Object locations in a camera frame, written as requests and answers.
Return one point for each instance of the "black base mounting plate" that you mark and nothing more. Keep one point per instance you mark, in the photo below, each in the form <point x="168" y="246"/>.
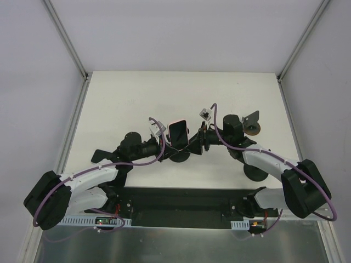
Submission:
<point x="182" y="207"/>

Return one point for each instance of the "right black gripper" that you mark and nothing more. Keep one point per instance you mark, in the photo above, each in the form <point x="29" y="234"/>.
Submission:
<point x="206" y="141"/>

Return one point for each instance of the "white cable duct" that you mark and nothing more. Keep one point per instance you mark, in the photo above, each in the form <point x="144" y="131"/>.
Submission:
<point x="240" y="225"/>
<point x="94" y="220"/>

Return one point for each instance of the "black phone pink case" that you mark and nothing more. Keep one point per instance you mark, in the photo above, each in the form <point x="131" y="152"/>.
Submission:
<point x="178" y="134"/>

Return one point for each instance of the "black clamp phone stand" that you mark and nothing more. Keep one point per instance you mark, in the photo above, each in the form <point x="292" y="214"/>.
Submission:
<point x="178" y="156"/>

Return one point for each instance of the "left white cable duct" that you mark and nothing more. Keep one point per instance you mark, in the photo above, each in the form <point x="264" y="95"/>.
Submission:
<point x="94" y="220"/>

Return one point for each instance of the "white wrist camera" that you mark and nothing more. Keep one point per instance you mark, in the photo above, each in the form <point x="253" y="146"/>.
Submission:
<point x="206" y="114"/>
<point x="157" y="131"/>

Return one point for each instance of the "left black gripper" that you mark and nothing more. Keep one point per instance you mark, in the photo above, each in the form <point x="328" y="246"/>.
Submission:
<point x="160" y="150"/>

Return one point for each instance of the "wooden base wedge phone stand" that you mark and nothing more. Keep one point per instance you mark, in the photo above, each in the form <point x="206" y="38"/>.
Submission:
<point x="250" y="124"/>

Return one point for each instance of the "black round base phone stand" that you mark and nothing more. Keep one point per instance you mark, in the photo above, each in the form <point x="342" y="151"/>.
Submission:
<point x="254" y="173"/>

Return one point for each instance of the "aluminium frame post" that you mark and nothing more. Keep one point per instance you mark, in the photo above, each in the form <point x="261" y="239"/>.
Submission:
<point x="311" y="25"/>
<point x="60" y="28"/>

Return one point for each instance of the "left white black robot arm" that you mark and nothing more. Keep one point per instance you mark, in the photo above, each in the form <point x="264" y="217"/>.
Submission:
<point x="56" y="195"/>

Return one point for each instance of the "left aluminium frame post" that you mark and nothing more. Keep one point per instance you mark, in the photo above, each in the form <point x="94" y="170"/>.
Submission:
<point x="60" y="28"/>

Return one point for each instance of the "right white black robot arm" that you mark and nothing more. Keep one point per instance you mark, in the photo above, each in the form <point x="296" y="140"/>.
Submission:
<point x="303" y="192"/>

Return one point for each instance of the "right aluminium frame post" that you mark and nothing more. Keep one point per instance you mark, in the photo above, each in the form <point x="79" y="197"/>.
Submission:
<point x="311" y="25"/>

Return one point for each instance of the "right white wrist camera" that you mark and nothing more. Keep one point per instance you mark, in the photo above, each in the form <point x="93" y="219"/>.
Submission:
<point x="206" y="114"/>

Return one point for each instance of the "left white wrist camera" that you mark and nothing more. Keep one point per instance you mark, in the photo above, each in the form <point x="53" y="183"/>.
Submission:
<point x="157" y="131"/>

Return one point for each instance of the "right white cable duct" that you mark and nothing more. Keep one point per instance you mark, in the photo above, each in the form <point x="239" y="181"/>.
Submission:
<point x="240" y="225"/>

